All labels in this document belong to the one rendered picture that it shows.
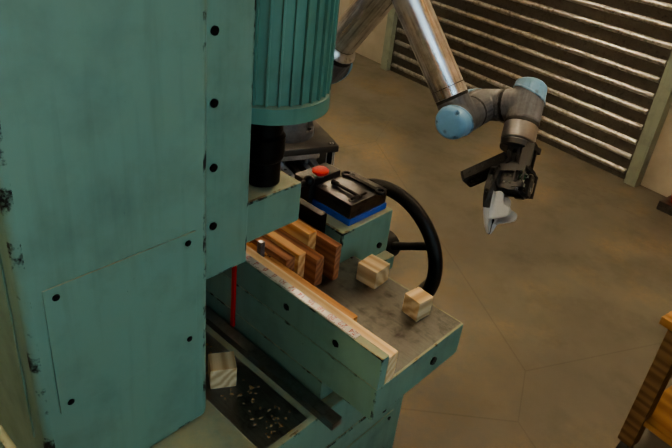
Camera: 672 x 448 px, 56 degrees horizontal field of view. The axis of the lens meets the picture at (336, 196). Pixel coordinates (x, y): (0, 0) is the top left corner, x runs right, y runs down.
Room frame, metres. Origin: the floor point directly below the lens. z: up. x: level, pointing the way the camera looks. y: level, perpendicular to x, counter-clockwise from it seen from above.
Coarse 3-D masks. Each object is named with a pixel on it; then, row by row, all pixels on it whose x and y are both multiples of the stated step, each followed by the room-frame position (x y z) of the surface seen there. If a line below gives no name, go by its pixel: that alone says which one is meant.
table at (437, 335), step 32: (352, 256) 0.92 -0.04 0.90; (384, 256) 0.97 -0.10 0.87; (224, 288) 0.82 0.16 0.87; (320, 288) 0.82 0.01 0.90; (352, 288) 0.83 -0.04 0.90; (384, 288) 0.84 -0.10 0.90; (256, 320) 0.77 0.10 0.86; (384, 320) 0.76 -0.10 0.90; (448, 320) 0.78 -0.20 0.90; (288, 352) 0.72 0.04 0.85; (320, 352) 0.68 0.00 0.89; (416, 352) 0.70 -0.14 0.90; (448, 352) 0.75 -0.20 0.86; (352, 384) 0.64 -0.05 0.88; (384, 384) 0.63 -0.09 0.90
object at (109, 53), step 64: (0, 0) 0.48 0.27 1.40; (64, 0) 0.52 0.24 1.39; (128, 0) 0.56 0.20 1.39; (192, 0) 0.62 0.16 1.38; (0, 64) 0.48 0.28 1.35; (64, 64) 0.52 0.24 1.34; (128, 64) 0.56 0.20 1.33; (192, 64) 0.62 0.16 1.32; (0, 128) 0.47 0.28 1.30; (64, 128) 0.51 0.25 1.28; (128, 128) 0.56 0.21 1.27; (192, 128) 0.61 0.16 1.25; (0, 192) 0.47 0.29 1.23; (64, 192) 0.51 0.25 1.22; (128, 192) 0.55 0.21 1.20; (192, 192) 0.61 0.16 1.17; (0, 256) 0.48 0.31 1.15; (64, 256) 0.50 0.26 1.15; (128, 256) 0.55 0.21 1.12; (192, 256) 0.61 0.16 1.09; (0, 320) 0.50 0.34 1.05; (64, 320) 0.49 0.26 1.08; (128, 320) 0.54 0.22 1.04; (192, 320) 0.61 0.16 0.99; (0, 384) 0.53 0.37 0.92; (64, 384) 0.48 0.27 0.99; (128, 384) 0.54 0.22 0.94; (192, 384) 0.61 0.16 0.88
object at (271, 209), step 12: (288, 180) 0.85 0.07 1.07; (252, 192) 0.81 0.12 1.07; (264, 192) 0.81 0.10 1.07; (276, 192) 0.82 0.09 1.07; (288, 192) 0.83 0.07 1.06; (300, 192) 0.85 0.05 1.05; (252, 204) 0.78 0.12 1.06; (264, 204) 0.80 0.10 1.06; (276, 204) 0.82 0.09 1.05; (288, 204) 0.84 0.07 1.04; (252, 216) 0.78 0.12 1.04; (264, 216) 0.80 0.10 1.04; (276, 216) 0.82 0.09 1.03; (288, 216) 0.84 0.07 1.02; (252, 228) 0.78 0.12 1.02; (264, 228) 0.80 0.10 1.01; (276, 228) 0.82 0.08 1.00
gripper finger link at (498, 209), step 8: (496, 192) 1.22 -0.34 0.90; (496, 200) 1.21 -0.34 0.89; (488, 208) 1.19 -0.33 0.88; (496, 208) 1.19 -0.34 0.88; (504, 208) 1.18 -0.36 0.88; (488, 216) 1.18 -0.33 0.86; (496, 216) 1.18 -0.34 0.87; (504, 216) 1.17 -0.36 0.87; (488, 224) 1.18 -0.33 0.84; (488, 232) 1.17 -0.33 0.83
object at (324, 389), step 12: (216, 300) 0.84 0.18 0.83; (216, 312) 0.84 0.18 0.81; (228, 312) 0.82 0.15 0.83; (240, 324) 0.80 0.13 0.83; (252, 336) 0.78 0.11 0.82; (264, 336) 0.76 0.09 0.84; (264, 348) 0.76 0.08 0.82; (276, 348) 0.74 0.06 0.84; (276, 360) 0.74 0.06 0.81; (288, 360) 0.72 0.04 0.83; (288, 372) 0.72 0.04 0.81; (300, 372) 0.70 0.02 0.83; (312, 384) 0.69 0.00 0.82; (324, 384) 0.68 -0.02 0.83; (324, 396) 0.68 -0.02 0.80
